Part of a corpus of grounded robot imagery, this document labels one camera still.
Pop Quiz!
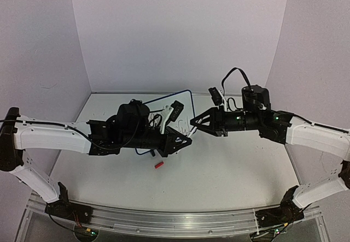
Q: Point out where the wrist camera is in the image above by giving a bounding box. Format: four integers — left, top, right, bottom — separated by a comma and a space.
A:
208, 87, 228, 111
160, 101, 184, 134

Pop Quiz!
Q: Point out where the aluminium front rail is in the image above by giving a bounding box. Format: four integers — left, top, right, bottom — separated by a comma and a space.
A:
15, 193, 330, 241

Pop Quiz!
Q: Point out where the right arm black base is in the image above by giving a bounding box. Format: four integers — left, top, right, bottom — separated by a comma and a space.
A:
255, 186, 304, 228

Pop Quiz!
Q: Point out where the white marker pen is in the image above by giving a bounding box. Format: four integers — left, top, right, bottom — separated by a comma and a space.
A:
186, 119, 203, 138

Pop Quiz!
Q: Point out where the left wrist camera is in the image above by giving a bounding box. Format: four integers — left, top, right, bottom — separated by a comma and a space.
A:
160, 101, 184, 134

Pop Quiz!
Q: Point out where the red marker cap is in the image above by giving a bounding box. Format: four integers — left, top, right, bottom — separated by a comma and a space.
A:
154, 161, 164, 169

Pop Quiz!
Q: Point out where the blue-framed whiteboard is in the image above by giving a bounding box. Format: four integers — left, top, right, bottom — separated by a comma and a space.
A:
141, 90, 196, 138

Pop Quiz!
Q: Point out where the right camera black cable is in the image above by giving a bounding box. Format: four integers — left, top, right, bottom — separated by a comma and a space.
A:
220, 67, 252, 95

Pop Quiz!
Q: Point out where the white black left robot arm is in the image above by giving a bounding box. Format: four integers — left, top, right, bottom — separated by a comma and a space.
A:
1, 99, 192, 217

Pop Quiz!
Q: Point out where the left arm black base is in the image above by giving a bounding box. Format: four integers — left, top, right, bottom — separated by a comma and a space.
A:
45, 182, 93, 224

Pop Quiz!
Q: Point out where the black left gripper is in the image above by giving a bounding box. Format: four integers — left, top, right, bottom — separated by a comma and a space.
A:
121, 127, 193, 158

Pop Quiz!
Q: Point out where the rear aluminium table trim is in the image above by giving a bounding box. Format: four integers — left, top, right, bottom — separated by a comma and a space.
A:
91, 89, 242, 97

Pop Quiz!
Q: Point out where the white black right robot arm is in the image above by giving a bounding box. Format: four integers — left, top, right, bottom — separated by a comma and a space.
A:
190, 85, 349, 211

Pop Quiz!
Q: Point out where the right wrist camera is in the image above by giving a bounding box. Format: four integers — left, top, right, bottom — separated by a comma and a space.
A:
208, 87, 228, 111

